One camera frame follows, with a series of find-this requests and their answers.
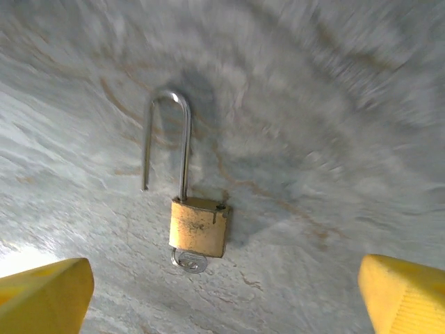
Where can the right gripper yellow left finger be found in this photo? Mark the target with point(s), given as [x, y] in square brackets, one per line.
[45, 299]

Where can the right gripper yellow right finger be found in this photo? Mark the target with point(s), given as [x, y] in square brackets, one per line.
[403, 295]

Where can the brass padlock with long shackle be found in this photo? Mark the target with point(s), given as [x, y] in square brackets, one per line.
[198, 226]

